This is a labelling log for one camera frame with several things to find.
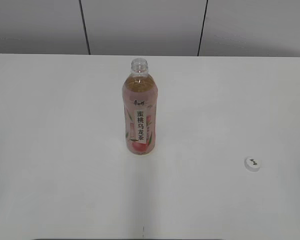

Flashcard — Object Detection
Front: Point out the pink peach tea bottle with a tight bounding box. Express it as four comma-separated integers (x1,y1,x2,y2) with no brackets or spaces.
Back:
122,58,158,155

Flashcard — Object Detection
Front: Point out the white bottle cap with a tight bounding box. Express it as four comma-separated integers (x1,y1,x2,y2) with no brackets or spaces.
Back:
244,156,262,173

